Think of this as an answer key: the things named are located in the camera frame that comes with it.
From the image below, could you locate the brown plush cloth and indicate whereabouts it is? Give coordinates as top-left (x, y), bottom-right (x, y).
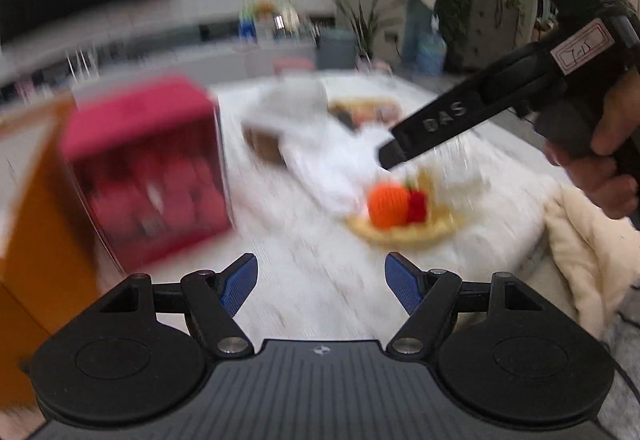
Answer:
top-left (242, 122), bottom-right (288, 168)

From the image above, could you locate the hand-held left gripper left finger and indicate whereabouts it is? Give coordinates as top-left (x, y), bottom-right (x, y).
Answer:
top-left (97, 252), bottom-right (259, 359)

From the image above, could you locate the red storage box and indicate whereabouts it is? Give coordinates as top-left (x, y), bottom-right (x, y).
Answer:
top-left (60, 76), bottom-right (236, 273)

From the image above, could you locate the orange box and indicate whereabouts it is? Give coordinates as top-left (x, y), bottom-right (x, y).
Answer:
top-left (0, 92), bottom-right (108, 408)

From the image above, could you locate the wicker tray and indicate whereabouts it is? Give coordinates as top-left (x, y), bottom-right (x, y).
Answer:
top-left (345, 170), bottom-right (468, 248)

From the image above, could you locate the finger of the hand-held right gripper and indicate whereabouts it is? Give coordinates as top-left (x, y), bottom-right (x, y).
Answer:
top-left (378, 129), bottom-right (408, 169)

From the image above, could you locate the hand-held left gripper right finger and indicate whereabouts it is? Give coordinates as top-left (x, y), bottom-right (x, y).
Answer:
top-left (384, 251), bottom-right (544, 357)

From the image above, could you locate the cream blanket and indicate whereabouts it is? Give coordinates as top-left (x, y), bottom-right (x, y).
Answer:
top-left (542, 185), bottom-right (640, 336)

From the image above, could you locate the red knitted toy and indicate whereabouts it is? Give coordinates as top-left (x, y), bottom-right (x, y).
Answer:
top-left (407, 187), bottom-right (432, 223)

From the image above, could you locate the shallow tray with dark pieces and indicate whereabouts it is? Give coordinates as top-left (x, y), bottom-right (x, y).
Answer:
top-left (327, 95), bottom-right (403, 131)

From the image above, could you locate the grey trash bin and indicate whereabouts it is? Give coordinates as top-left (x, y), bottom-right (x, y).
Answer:
top-left (316, 29), bottom-right (357, 71)

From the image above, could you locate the orange knitted ball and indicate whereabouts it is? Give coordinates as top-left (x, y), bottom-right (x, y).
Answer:
top-left (366, 182), bottom-right (413, 232)

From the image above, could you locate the blue water jug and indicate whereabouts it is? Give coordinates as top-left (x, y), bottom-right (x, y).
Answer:
top-left (417, 32), bottom-right (447, 77)

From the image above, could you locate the grey cabinet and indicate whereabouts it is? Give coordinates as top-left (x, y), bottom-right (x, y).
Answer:
top-left (467, 0), bottom-right (523, 71)

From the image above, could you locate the pink waste bin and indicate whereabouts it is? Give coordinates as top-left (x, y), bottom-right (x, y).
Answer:
top-left (274, 57), bottom-right (315, 77)

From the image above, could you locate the white translucent cloth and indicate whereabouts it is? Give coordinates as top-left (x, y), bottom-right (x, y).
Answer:
top-left (240, 79), bottom-right (401, 216)

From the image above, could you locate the potted long-leaf plant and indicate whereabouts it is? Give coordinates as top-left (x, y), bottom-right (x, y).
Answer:
top-left (330, 0), bottom-right (401, 66)

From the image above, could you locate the person's right hand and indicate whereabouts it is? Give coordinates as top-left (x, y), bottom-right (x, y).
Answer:
top-left (545, 69), bottom-right (640, 223)

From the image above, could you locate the white router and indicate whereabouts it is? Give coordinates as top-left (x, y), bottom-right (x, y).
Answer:
top-left (65, 47), bottom-right (101, 81)

